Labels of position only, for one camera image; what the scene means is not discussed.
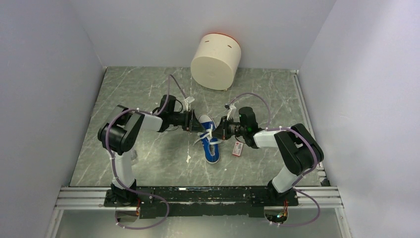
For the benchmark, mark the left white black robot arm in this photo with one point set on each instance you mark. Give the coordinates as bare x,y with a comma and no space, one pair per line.
119,133

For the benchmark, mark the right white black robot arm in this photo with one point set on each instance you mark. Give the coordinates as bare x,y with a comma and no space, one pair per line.
300,152

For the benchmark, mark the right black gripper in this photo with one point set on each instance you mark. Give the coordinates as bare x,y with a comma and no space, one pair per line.
221,132

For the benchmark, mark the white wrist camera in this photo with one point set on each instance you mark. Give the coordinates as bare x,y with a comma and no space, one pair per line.
188,101
231,109

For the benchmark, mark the small red white box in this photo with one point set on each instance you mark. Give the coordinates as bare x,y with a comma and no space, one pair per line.
237,150

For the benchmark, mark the blue canvas sneaker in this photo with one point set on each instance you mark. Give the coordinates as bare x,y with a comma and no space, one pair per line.
211,152

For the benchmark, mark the white shoelace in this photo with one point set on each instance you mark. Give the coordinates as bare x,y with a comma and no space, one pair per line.
206,138

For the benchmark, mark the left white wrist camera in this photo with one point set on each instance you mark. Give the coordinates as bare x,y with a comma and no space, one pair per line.
188,101

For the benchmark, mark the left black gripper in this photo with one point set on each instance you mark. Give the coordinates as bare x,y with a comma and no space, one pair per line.
194,125

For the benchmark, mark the cream cylindrical container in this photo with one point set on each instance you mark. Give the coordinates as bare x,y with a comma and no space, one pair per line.
216,60

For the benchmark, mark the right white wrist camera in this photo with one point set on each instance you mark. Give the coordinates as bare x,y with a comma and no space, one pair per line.
231,109

